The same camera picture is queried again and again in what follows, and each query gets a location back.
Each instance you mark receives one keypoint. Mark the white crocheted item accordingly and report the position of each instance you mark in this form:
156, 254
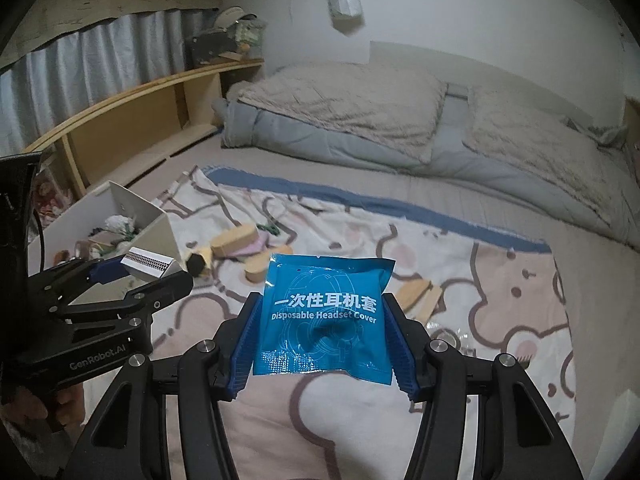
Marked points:
119, 225

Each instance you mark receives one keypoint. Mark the brown tape roll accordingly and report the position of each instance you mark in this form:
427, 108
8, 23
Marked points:
84, 248

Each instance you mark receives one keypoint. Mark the grey curtain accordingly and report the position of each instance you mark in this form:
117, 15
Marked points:
100, 55

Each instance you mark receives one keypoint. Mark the pink flat item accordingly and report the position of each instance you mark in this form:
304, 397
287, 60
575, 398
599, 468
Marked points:
260, 246

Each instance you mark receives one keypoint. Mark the wooden block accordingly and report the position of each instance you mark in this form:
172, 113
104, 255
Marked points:
415, 296

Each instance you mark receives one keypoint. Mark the white cap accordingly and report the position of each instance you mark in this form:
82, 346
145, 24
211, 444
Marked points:
232, 15

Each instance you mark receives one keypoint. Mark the clear plastic wrapper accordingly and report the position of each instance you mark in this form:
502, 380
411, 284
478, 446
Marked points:
450, 340

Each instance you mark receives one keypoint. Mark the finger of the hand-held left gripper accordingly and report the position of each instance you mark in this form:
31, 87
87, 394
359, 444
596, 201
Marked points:
165, 290
107, 271

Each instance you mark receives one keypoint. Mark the small yellow gold box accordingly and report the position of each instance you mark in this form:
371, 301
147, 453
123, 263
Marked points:
200, 251

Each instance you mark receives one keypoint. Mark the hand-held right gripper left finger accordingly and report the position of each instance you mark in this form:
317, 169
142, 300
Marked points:
245, 355

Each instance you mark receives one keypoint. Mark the dark bag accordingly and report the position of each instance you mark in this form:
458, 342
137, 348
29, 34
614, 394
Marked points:
210, 45

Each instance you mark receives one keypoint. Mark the grey quilt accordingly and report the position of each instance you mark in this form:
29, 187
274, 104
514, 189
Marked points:
350, 145

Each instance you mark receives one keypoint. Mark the bear doll in clear case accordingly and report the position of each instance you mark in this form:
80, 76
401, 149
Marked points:
50, 195

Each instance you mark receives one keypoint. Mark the small white box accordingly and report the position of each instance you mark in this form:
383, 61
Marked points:
145, 260

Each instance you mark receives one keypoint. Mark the long wooden shelf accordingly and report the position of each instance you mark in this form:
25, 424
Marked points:
125, 97

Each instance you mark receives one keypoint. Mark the cartoon printed blanket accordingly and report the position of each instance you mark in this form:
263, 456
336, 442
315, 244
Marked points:
350, 220

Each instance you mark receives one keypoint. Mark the small black knob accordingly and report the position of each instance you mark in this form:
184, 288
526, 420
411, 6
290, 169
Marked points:
198, 266

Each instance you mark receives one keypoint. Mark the person's left hand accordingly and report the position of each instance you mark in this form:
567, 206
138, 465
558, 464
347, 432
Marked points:
67, 402

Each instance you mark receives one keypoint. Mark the white storage box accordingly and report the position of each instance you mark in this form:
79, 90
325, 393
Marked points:
127, 200

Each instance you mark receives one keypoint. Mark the green plastic clip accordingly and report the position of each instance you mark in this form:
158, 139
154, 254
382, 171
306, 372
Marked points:
270, 228

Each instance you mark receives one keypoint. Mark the oval wooden lid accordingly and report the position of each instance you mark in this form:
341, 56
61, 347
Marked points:
265, 265

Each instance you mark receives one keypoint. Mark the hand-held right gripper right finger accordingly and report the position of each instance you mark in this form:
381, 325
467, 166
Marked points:
406, 360

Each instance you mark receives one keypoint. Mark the blue foil packet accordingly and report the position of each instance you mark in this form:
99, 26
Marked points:
320, 325

